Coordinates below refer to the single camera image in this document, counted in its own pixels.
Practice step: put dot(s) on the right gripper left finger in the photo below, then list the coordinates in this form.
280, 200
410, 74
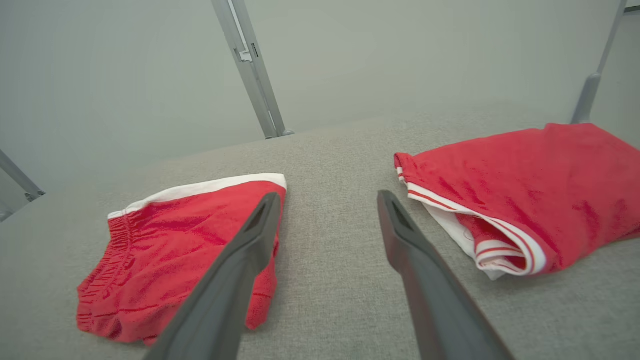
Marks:
230, 290

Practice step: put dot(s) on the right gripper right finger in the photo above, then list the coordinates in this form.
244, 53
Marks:
435, 300

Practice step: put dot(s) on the red shirt with striped cuffs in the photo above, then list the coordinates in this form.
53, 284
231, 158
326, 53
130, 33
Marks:
550, 190

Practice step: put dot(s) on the red shorts with white band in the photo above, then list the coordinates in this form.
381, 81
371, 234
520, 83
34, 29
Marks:
160, 260

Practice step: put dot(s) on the grey metal frame post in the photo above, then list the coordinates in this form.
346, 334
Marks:
252, 75
590, 95

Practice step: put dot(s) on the grey metal strut with bracket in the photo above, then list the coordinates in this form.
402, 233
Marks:
17, 180

